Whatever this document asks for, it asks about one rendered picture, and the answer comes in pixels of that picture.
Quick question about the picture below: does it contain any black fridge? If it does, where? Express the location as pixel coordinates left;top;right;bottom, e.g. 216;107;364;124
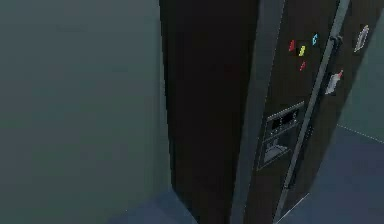
158;0;384;224

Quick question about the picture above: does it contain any white note with red pin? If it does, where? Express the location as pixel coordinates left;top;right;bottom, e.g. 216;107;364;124
324;69;344;96

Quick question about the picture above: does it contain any white paper note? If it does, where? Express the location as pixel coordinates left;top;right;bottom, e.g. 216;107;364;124
353;24;370;54

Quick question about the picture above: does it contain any black fridge door handle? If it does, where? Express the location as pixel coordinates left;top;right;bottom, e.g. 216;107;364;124
285;34;344;192

